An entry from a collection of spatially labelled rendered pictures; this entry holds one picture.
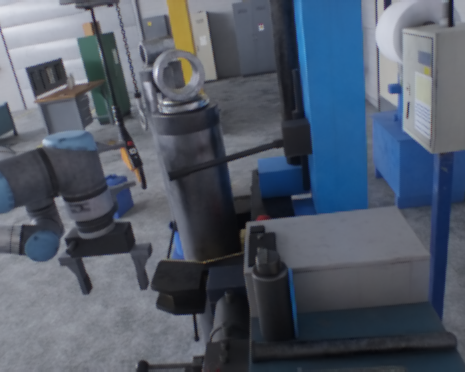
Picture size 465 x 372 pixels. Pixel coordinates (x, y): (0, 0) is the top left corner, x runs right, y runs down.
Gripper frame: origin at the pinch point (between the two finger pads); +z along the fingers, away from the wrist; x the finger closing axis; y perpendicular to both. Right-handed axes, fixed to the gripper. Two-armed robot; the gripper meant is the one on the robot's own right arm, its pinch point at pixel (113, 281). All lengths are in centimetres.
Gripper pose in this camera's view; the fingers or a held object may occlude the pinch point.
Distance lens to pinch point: 94.5
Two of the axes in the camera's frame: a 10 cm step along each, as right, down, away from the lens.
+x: 9.8, -1.2, -1.3
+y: -0.7, 3.9, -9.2
